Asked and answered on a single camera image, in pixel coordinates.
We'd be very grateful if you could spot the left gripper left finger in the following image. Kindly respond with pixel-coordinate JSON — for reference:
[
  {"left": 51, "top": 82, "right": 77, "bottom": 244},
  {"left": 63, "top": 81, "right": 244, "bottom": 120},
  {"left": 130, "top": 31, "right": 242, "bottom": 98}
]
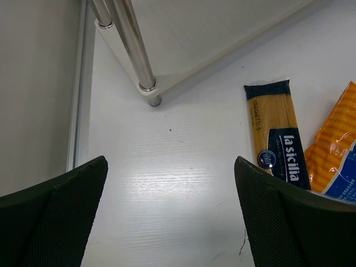
[{"left": 1, "top": 156, "right": 108, "bottom": 266}]

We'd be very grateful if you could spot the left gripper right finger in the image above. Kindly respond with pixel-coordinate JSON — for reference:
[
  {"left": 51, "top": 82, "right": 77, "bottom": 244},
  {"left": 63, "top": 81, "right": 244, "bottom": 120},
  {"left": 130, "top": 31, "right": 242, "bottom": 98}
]
[{"left": 234, "top": 156, "right": 355, "bottom": 266}]

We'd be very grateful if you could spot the white two-tier shelf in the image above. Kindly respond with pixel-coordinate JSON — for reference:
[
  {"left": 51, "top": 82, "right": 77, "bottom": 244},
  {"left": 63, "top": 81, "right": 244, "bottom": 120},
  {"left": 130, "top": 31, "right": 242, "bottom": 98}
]
[{"left": 88, "top": 1, "right": 314, "bottom": 105}]

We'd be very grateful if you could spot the dark la sicilia spaghetti pack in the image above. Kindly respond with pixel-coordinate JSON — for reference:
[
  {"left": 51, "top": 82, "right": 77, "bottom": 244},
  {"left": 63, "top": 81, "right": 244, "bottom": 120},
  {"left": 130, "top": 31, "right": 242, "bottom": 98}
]
[{"left": 244, "top": 80, "right": 311, "bottom": 190}]

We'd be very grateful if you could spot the blue orange pasta bag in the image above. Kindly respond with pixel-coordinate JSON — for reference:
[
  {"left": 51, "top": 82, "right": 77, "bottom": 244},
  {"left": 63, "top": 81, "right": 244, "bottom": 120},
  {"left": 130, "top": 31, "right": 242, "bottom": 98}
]
[{"left": 304, "top": 81, "right": 355, "bottom": 204}]

